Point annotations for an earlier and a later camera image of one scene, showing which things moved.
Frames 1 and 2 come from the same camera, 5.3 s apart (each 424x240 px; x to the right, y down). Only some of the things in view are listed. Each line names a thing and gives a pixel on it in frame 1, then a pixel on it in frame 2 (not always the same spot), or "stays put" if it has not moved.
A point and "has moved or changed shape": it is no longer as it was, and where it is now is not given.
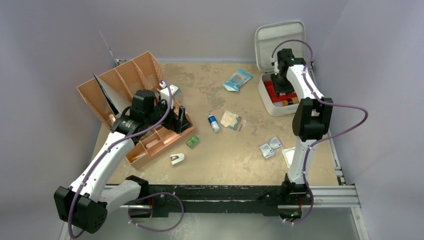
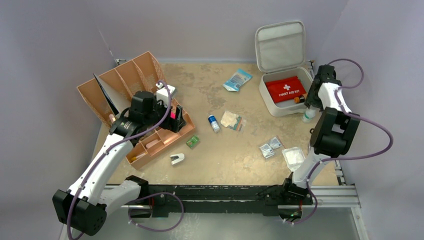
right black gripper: x=283 y=86 -> x=313 y=94
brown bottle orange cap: x=291 y=101 has moved or changed shape
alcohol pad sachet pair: x=267 y=151 stays put
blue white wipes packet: x=233 y=83 stays put
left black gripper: x=177 y=122 stays put
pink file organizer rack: x=142 y=73 stays put
